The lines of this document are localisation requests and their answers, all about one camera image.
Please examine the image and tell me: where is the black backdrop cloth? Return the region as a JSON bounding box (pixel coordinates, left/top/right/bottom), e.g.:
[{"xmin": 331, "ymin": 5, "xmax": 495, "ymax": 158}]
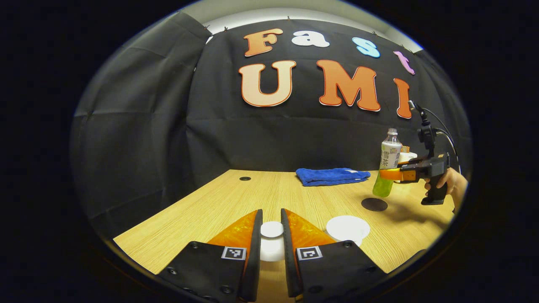
[{"xmin": 72, "ymin": 12, "xmax": 472, "ymax": 242}]

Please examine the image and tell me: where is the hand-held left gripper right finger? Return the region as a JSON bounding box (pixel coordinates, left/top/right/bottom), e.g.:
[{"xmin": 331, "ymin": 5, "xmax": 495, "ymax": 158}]
[{"xmin": 281, "ymin": 208, "xmax": 387, "ymax": 303}]

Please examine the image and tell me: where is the dark round coaster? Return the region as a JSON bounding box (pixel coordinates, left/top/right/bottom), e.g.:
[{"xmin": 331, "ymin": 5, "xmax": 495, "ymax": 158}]
[{"xmin": 361, "ymin": 198, "xmax": 388, "ymax": 212}]

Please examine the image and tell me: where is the blue folded towel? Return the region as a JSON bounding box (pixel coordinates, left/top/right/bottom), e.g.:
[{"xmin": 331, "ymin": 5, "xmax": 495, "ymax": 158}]
[{"xmin": 295, "ymin": 167, "xmax": 371, "ymax": 187}]

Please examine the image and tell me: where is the white teacup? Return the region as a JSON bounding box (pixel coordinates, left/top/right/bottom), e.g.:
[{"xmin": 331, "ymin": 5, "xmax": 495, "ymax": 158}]
[{"xmin": 326, "ymin": 215, "xmax": 371, "ymax": 247}]

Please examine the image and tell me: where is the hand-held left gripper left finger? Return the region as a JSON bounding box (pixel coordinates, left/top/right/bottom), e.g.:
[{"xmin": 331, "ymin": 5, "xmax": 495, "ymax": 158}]
[{"xmin": 157, "ymin": 209, "xmax": 264, "ymax": 303}]

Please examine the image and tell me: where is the white teacup lid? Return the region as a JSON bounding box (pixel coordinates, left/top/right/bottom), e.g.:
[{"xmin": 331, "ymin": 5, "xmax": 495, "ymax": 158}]
[{"xmin": 260, "ymin": 221, "xmax": 286, "ymax": 262}]

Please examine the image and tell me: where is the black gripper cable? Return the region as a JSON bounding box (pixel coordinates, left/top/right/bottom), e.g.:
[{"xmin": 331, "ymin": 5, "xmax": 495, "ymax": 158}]
[{"xmin": 420, "ymin": 106, "xmax": 462, "ymax": 174}]

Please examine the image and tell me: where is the clear water bottle green drink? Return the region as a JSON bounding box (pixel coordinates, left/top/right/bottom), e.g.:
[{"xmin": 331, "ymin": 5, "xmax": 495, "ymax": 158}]
[{"xmin": 372, "ymin": 128, "xmax": 403, "ymax": 198}]

